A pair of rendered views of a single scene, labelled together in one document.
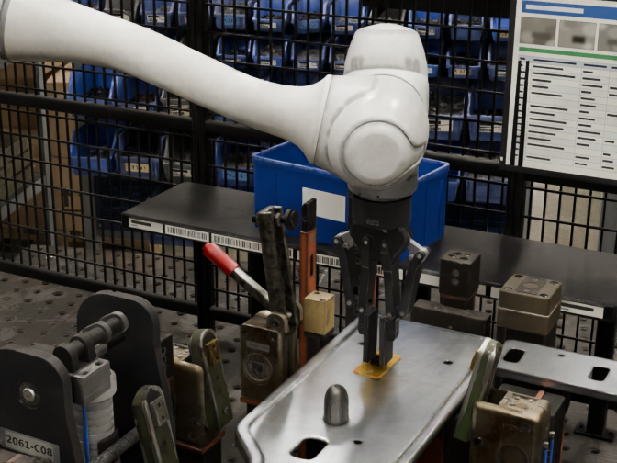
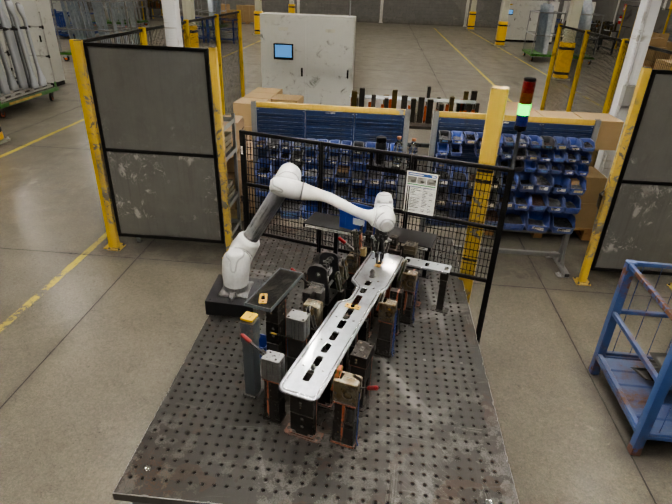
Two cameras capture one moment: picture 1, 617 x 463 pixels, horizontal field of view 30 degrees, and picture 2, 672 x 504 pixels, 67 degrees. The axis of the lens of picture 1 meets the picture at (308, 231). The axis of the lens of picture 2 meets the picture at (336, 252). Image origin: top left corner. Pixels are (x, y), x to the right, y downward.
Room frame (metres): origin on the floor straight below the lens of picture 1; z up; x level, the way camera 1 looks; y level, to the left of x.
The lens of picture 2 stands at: (-1.25, 0.47, 2.51)
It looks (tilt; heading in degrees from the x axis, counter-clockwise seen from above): 28 degrees down; 354
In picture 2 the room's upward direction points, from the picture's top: 2 degrees clockwise
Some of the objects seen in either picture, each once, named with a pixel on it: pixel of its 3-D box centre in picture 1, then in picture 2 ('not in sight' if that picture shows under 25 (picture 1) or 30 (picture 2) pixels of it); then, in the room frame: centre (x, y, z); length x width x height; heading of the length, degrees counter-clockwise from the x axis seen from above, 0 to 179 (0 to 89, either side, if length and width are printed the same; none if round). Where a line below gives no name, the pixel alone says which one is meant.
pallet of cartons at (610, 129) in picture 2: not in sight; (539, 170); (4.14, -2.47, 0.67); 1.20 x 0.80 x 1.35; 81
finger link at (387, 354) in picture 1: (386, 338); not in sight; (1.39, -0.10, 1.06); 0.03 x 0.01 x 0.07; 153
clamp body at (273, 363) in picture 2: not in sight; (273, 387); (0.52, 0.53, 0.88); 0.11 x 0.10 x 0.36; 63
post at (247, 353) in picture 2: not in sight; (251, 357); (0.69, 0.63, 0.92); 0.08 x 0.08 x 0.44; 63
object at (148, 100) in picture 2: not in sight; (160, 157); (3.53, 1.61, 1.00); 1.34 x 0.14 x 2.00; 79
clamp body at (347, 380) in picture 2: not in sight; (346, 409); (0.37, 0.21, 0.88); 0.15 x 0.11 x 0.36; 63
